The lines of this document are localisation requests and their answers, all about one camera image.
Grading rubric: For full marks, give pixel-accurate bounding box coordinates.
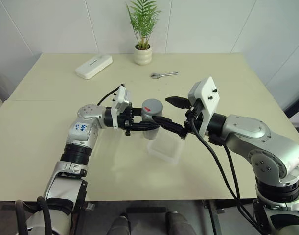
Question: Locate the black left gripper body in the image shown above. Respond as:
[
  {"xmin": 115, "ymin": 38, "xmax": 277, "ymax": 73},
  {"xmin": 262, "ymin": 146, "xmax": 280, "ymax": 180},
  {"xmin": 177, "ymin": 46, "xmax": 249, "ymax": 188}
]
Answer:
[{"xmin": 116, "ymin": 103, "xmax": 142, "ymax": 137}]

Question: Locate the cream ribbed plant pot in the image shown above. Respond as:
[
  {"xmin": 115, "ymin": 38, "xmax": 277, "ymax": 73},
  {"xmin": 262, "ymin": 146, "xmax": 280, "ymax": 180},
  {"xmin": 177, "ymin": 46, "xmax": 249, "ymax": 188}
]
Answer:
[{"xmin": 133, "ymin": 44, "xmax": 153, "ymax": 66}]

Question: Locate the silver adjustable wrench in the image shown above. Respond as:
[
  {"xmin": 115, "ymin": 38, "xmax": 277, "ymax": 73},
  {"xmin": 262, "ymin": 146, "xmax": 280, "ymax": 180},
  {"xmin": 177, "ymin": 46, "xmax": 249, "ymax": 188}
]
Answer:
[{"xmin": 150, "ymin": 71, "xmax": 179, "ymax": 80}]

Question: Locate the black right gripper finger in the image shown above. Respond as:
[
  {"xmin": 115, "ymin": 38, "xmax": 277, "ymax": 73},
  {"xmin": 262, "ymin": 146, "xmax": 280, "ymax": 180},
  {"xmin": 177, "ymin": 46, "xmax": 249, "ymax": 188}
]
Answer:
[
  {"xmin": 164, "ymin": 96, "xmax": 189, "ymax": 110},
  {"xmin": 152, "ymin": 116, "xmax": 188, "ymax": 141}
]

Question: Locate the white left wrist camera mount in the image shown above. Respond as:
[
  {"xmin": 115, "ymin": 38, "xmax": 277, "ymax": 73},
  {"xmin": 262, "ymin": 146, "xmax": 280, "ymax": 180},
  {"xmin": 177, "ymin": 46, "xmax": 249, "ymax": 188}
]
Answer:
[{"xmin": 110, "ymin": 84, "xmax": 132, "ymax": 129}]

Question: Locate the green palm plant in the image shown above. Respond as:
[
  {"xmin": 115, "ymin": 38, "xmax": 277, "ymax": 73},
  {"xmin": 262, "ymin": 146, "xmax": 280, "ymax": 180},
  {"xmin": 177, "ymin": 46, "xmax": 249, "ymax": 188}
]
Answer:
[{"xmin": 125, "ymin": 0, "xmax": 162, "ymax": 50}]

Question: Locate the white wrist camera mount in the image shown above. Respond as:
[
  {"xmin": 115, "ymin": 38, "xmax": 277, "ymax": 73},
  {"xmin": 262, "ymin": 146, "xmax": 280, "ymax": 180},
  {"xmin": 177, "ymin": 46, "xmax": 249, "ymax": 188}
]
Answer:
[
  {"xmin": 187, "ymin": 76, "xmax": 221, "ymax": 137},
  {"xmin": 110, "ymin": 84, "xmax": 132, "ymax": 129}
]

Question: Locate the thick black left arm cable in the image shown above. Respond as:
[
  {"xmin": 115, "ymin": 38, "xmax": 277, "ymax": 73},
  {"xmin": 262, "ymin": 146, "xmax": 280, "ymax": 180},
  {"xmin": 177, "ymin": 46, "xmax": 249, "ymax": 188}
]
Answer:
[
  {"xmin": 36, "ymin": 196, "xmax": 52, "ymax": 235},
  {"xmin": 14, "ymin": 199, "xmax": 26, "ymax": 235}
]

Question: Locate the grey jar lid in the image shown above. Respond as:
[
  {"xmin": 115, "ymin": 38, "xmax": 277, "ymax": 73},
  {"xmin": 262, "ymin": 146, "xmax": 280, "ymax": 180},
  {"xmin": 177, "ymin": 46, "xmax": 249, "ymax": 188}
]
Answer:
[{"xmin": 141, "ymin": 98, "xmax": 164, "ymax": 122}]

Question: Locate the thin black left wrist cable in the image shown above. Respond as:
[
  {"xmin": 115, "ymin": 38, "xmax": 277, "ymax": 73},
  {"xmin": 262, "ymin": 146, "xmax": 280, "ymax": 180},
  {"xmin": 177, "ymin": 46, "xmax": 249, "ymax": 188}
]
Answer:
[{"xmin": 97, "ymin": 84, "xmax": 126, "ymax": 106}]

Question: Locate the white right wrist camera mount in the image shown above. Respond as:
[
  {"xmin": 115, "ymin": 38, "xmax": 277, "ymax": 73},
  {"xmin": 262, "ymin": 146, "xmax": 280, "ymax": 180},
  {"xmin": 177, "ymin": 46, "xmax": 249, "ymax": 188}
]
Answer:
[{"xmin": 187, "ymin": 76, "xmax": 221, "ymax": 137}]

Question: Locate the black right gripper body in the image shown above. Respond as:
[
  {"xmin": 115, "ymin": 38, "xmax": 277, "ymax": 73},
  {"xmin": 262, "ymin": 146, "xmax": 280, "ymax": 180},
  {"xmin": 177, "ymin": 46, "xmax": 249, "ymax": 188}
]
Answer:
[{"xmin": 184, "ymin": 103, "xmax": 206, "ymax": 134}]

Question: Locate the dark rounded shape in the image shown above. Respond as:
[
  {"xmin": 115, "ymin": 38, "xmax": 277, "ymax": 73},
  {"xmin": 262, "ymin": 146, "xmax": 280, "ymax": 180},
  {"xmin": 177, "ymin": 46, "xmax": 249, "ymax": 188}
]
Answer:
[
  {"xmin": 164, "ymin": 211, "xmax": 191, "ymax": 235},
  {"xmin": 107, "ymin": 212, "xmax": 131, "ymax": 235}
]

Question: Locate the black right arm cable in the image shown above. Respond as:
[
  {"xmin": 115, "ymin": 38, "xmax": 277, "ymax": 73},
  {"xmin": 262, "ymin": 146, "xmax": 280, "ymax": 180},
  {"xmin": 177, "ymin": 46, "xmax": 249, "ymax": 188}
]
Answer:
[
  {"xmin": 222, "ymin": 143, "xmax": 242, "ymax": 209},
  {"xmin": 191, "ymin": 105, "xmax": 262, "ymax": 231}
]

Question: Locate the white oblong case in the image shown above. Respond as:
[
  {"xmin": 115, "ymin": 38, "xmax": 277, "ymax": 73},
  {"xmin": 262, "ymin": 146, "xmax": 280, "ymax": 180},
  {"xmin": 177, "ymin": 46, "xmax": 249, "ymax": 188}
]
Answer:
[{"xmin": 74, "ymin": 55, "xmax": 114, "ymax": 80}]

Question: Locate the clear plastic box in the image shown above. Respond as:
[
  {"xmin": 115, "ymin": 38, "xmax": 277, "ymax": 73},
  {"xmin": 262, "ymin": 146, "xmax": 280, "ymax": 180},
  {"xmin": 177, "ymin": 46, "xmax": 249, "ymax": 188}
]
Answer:
[{"xmin": 147, "ymin": 133, "xmax": 185, "ymax": 165}]

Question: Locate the black metal table frame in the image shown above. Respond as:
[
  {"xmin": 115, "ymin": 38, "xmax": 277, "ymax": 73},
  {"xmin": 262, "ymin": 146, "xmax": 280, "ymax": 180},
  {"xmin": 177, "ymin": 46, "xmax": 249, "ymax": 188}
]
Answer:
[{"xmin": 202, "ymin": 200, "xmax": 227, "ymax": 235}]

